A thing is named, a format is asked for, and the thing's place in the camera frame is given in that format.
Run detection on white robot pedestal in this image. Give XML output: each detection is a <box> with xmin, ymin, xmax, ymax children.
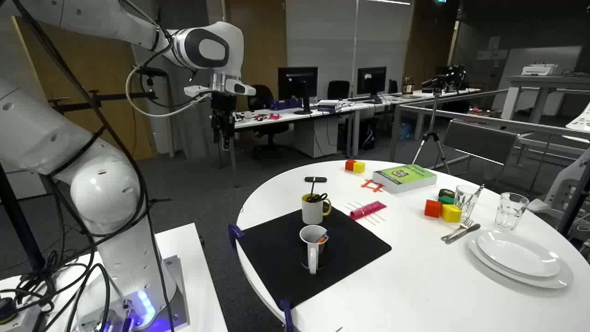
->
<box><xmin>0</xmin><ymin>222</ymin><xmax>229</xmax><ymax>332</ymax></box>

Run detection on silver fork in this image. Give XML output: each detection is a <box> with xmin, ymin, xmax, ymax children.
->
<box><xmin>439</xmin><ymin>222</ymin><xmax>476</xmax><ymax>244</ymax></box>

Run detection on metal railing frame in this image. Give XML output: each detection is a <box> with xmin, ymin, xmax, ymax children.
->
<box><xmin>389</xmin><ymin>102</ymin><xmax>590</xmax><ymax>187</ymax></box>

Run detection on small white plate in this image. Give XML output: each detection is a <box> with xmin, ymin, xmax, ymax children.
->
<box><xmin>476</xmin><ymin>229</ymin><xmax>562</xmax><ymax>281</ymax></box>

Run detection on silver knife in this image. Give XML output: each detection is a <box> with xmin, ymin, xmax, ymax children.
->
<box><xmin>442</xmin><ymin>223</ymin><xmax>483</xmax><ymax>246</ymax></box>

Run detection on long white office desk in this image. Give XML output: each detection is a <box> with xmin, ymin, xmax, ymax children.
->
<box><xmin>232</xmin><ymin>87</ymin><xmax>485</xmax><ymax>159</ymax></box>

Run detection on large red cube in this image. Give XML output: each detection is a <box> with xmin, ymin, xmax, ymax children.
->
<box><xmin>422</xmin><ymin>198</ymin><xmax>444</xmax><ymax>220</ymax></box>

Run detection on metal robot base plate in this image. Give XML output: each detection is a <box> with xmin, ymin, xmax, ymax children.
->
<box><xmin>76</xmin><ymin>255</ymin><xmax>190</xmax><ymax>332</ymax></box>

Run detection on black cable bundle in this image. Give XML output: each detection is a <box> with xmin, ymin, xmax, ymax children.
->
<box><xmin>0</xmin><ymin>246</ymin><xmax>118</xmax><ymax>332</ymax></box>

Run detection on black table mat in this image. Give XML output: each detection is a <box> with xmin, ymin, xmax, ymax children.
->
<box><xmin>236</xmin><ymin>207</ymin><xmax>393</xmax><ymax>310</ymax></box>

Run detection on narrow black monitor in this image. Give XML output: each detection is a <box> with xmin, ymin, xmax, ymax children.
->
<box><xmin>356</xmin><ymin>65</ymin><xmax>389</xmax><ymax>105</ymax></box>

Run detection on blue mat clamp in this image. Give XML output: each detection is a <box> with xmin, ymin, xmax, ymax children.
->
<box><xmin>227</xmin><ymin>222</ymin><xmax>245</xmax><ymax>246</ymax></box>
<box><xmin>277</xmin><ymin>299</ymin><xmax>300</xmax><ymax>332</ymax></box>

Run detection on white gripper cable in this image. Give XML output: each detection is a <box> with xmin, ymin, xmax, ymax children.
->
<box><xmin>123</xmin><ymin>61</ymin><xmax>214</xmax><ymax>120</ymax></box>

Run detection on large yellow cube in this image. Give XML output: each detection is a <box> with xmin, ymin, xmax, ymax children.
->
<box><xmin>441</xmin><ymin>203</ymin><xmax>463</xmax><ymax>223</ymax></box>

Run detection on narrow drinking glass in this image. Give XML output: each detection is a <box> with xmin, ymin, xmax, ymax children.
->
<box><xmin>454</xmin><ymin>183</ymin><xmax>485</xmax><ymax>222</ymax></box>

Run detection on stack of white plates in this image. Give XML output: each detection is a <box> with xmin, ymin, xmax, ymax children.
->
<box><xmin>466</xmin><ymin>236</ymin><xmax>575</xmax><ymax>292</ymax></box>

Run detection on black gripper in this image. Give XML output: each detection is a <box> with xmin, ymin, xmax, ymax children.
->
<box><xmin>210</xmin><ymin>91</ymin><xmax>240</xmax><ymax>153</ymax></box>

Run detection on wide drinking glass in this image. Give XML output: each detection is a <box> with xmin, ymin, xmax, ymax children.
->
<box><xmin>492</xmin><ymin>190</ymin><xmax>531</xmax><ymax>233</ymax></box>

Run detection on gray chair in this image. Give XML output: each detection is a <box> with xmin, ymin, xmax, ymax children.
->
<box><xmin>439</xmin><ymin>118</ymin><xmax>520</xmax><ymax>181</ymax></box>

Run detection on black office chair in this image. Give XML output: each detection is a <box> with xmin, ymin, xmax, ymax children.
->
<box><xmin>326</xmin><ymin>80</ymin><xmax>352</xmax><ymax>102</ymax></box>

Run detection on wide black monitor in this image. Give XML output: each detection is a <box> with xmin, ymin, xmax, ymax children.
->
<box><xmin>277</xmin><ymin>65</ymin><xmax>321</xmax><ymax>116</ymax></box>

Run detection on white power box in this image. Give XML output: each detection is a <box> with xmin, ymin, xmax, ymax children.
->
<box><xmin>0</xmin><ymin>297</ymin><xmax>42</xmax><ymax>332</ymax></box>

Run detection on green book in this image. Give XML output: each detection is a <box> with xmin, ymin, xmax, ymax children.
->
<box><xmin>371</xmin><ymin>163</ymin><xmax>439</xmax><ymax>196</ymax></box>

